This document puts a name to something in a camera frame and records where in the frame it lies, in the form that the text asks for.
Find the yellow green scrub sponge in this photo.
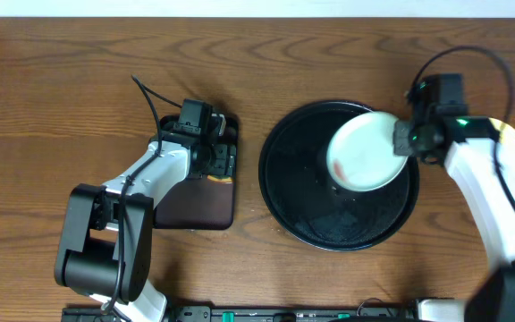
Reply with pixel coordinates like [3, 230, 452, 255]
[207, 175, 233, 184]

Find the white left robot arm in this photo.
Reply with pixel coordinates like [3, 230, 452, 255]
[55, 114, 239, 321]

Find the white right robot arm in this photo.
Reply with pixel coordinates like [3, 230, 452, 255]
[393, 111, 515, 321]

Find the yellow plate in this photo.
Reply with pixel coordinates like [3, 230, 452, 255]
[490, 118, 515, 179]

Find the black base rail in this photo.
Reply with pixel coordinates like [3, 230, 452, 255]
[60, 305, 419, 322]

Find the black rectangular tray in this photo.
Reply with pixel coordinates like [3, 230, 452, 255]
[154, 116, 239, 230]

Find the round black tray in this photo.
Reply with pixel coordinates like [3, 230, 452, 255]
[258, 100, 419, 251]

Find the green plate with red smear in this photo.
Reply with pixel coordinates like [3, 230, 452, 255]
[326, 112, 408, 192]

